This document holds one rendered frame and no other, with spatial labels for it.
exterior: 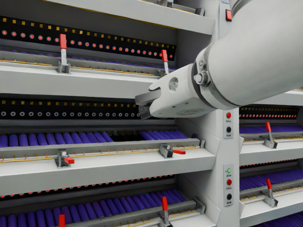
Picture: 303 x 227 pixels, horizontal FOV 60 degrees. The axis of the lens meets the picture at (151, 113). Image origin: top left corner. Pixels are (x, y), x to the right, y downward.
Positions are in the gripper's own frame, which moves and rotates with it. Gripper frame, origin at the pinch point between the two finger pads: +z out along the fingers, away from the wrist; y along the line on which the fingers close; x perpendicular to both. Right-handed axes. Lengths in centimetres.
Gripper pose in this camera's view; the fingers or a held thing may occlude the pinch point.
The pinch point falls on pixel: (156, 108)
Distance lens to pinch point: 46.8
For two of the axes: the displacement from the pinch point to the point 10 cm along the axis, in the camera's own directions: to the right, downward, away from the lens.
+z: -4.8, 2.3, 8.5
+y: 8.7, 0.1, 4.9
